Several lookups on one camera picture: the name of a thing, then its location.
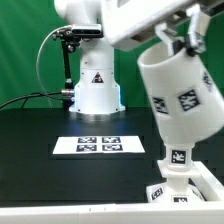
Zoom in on white lamp base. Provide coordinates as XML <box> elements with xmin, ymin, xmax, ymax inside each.
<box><xmin>146</xmin><ymin>160</ymin><xmax>204</xmax><ymax>203</ymax></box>

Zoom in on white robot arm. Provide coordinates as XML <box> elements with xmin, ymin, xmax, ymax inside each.
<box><xmin>54</xmin><ymin>0</ymin><xmax>224</xmax><ymax>119</ymax></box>

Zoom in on white lamp bulb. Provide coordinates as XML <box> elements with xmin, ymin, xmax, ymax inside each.
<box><xmin>164</xmin><ymin>144</ymin><xmax>194</xmax><ymax>172</ymax></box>

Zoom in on white table border frame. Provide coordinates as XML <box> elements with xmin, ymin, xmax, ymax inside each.
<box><xmin>0</xmin><ymin>162</ymin><xmax>224</xmax><ymax>224</ymax></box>

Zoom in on grey camera cable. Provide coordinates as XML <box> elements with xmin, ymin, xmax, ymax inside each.
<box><xmin>35</xmin><ymin>25</ymin><xmax>73</xmax><ymax>108</ymax></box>

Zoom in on white marker sheet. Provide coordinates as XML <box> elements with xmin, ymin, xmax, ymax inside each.
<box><xmin>53</xmin><ymin>136</ymin><xmax>145</xmax><ymax>155</ymax></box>

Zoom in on black cables on table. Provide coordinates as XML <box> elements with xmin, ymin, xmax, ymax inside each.
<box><xmin>0</xmin><ymin>91</ymin><xmax>64</xmax><ymax>111</ymax></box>

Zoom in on black camera stand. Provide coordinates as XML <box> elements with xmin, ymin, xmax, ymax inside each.
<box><xmin>52</xmin><ymin>28</ymin><xmax>81</xmax><ymax>111</ymax></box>

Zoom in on white lamp shade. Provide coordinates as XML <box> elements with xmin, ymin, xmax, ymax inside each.
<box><xmin>138</xmin><ymin>42</ymin><xmax>224</xmax><ymax>145</ymax></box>

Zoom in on black camera on stand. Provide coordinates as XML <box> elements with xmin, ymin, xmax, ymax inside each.
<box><xmin>71</xmin><ymin>24</ymin><xmax>103</xmax><ymax>38</ymax></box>

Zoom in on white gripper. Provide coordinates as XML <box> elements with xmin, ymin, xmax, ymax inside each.
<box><xmin>101</xmin><ymin>0</ymin><xmax>224</xmax><ymax>56</ymax></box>

